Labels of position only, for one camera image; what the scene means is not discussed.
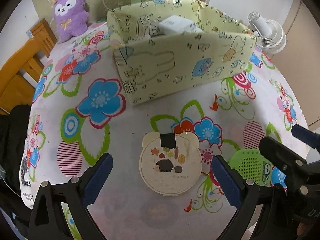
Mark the black clothing on chair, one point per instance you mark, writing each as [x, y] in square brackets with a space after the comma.
[13, 134]

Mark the green perforated panda speaker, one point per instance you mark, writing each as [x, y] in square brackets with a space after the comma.
[250, 164]

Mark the round hedgehog compact mirror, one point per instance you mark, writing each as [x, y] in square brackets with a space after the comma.
[170, 164]

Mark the purple plush bunny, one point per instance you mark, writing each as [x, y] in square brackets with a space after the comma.
[71, 18]

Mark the patterned cardboard storage box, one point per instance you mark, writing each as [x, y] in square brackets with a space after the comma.
[152, 65]

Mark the white floor fan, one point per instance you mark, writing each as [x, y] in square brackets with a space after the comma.
[271, 35]

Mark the wooden chair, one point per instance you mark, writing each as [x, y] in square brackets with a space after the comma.
[15, 89]

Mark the white printed tote bag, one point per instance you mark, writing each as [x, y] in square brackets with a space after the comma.
[27, 177]

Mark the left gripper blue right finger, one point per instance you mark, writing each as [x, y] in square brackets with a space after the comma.
[228, 180]

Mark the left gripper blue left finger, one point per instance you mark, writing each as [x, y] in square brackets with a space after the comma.
[95, 177]

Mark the white 45W charger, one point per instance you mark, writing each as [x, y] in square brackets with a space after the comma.
[176, 25]

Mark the floral tablecloth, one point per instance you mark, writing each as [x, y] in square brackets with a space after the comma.
[80, 111]

